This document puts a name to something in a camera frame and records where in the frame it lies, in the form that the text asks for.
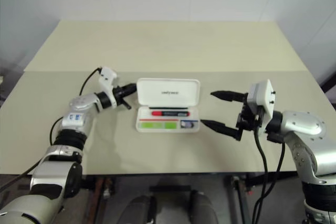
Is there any short black right arm cable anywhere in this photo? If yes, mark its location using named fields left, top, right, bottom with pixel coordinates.
left=256, top=131, right=287, bottom=224

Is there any short black crossbar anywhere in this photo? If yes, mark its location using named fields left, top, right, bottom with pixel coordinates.
left=149, top=185, right=192, bottom=193

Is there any light green highlighter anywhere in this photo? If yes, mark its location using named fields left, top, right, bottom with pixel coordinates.
left=140, top=122, right=179, bottom=131

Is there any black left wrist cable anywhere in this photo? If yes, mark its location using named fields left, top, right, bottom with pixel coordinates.
left=79, top=66, right=103, bottom=95

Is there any dark rounded shape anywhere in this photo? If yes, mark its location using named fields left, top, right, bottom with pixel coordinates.
left=122, top=195, right=159, bottom=224
left=190, top=189, right=220, bottom=224

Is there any black marker with red cap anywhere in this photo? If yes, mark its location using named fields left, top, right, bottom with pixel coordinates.
left=151, top=110, right=191, bottom=118

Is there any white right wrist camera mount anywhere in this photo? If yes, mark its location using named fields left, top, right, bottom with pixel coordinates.
left=248, top=79, right=276, bottom=125

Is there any rusty metal table leg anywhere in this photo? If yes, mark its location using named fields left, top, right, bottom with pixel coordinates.
left=90, top=177, right=117, bottom=224

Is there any white hinged pencil case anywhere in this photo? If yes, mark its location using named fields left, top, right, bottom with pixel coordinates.
left=135, top=77, right=202, bottom=133

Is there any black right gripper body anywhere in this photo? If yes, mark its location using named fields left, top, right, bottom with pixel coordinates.
left=235, top=100, right=265, bottom=132

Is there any long black right wrist cable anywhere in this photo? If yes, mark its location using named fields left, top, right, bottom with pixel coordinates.
left=250, top=113, right=270, bottom=224

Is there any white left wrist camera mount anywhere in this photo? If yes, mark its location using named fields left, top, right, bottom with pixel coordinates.
left=99, top=66, right=118, bottom=106

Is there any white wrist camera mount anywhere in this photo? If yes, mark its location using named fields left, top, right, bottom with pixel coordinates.
left=248, top=79, right=276, bottom=125
left=99, top=66, right=118, bottom=106

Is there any dark frame beside table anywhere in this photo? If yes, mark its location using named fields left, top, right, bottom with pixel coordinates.
left=318, top=68, right=336, bottom=97

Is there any dark metal table leg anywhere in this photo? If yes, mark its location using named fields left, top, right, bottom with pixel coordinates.
left=226, top=175, right=253, bottom=224

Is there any thin black pen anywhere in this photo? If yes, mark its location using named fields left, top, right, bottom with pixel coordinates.
left=148, top=106, right=189, bottom=111

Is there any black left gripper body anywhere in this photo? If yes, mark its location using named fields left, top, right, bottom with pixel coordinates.
left=113, top=84, right=132, bottom=110

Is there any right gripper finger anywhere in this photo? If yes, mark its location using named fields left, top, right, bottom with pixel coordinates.
left=201, top=120, right=242, bottom=142
left=210, top=90, right=249, bottom=102

